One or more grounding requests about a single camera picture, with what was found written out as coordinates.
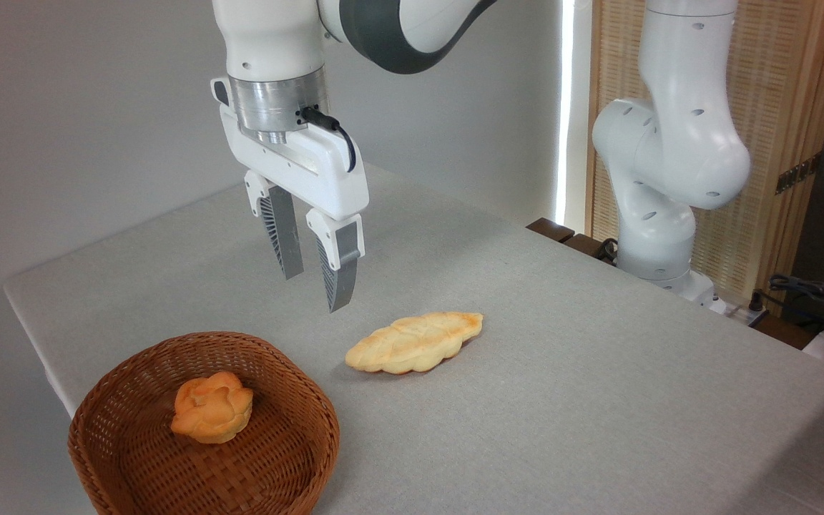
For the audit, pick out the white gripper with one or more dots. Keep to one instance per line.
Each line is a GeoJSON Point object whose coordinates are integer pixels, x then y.
{"type": "Point", "coordinates": [312, 172]}

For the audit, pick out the metal screen hinge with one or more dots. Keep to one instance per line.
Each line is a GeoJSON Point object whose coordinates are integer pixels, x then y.
{"type": "Point", "coordinates": [798, 172]}

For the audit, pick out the brown woven wicker basket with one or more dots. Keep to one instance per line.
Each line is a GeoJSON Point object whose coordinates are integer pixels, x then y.
{"type": "Point", "coordinates": [276, 458]}

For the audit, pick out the dark wooden block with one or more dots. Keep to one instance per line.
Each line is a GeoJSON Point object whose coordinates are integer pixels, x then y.
{"type": "Point", "coordinates": [550, 229]}
{"type": "Point", "coordinates": [587, 245]}

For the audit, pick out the bamboo folding screen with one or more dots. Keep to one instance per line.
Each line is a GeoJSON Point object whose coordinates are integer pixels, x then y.
{"type": "Point", "coordinates": [784, 79]}

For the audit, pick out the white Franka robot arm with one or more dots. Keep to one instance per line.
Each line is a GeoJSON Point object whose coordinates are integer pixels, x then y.
{"type": "Point", "coordinates": [673, 143]}

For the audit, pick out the round flower-shaped bread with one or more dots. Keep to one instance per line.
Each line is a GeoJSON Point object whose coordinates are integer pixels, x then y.
{"type": "Point", "coordinates": [212, 408]}

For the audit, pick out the long leaf-shaped bread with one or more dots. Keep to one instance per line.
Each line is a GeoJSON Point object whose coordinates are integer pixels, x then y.
{"type": "Point", "coordinates": [412, 343]}

